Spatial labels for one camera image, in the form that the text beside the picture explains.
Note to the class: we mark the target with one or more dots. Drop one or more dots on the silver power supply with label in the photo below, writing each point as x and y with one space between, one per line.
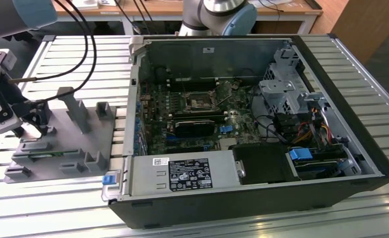
149 178

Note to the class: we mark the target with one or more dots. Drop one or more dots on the black silver PC case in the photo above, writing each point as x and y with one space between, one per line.
215 210

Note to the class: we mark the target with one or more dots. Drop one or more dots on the silver disk bay cage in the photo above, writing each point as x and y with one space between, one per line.
275 91

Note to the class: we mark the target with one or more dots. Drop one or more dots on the blue flat connector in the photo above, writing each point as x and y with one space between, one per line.
226 129

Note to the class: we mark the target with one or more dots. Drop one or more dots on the white papers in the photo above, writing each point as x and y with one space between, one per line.
287 3

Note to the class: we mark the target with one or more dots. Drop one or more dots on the CPU socket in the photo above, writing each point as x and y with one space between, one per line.
199 101

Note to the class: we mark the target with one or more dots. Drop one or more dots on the green motherboard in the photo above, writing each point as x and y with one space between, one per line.
241 124

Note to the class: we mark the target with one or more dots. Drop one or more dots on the silver square CPU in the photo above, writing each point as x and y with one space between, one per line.
31 132

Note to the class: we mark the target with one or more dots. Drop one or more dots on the grey plastic parts rack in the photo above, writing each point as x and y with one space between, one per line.
66 148

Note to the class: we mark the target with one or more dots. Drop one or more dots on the black RAM slot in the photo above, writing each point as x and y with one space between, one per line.
198 114
198 119

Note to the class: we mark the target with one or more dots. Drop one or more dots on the green RAM stick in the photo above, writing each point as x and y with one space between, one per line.
59 153

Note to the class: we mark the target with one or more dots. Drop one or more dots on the silver chip heatsink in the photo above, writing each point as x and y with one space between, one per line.
230 143

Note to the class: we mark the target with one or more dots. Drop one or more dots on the wooden cabinet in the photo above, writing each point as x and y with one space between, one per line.
363 24

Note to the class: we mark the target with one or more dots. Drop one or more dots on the blue case latch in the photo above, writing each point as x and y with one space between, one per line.
110 179

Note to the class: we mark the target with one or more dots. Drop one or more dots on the black plastic shroud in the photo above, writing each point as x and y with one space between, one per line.
265 163

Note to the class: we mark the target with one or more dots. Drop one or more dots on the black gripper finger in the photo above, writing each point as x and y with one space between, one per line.
45 119
19 132

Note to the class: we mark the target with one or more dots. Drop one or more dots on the wooden desk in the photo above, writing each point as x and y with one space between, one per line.
155 11

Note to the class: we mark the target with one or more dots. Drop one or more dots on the black graphics card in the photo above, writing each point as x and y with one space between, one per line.
195 129

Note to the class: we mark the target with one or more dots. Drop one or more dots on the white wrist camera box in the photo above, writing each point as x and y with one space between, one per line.
3 119

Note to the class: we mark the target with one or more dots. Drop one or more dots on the hard disk in blue carrier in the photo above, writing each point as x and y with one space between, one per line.
301 155

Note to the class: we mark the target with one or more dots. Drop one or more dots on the black office chair base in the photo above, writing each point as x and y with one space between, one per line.
23 37

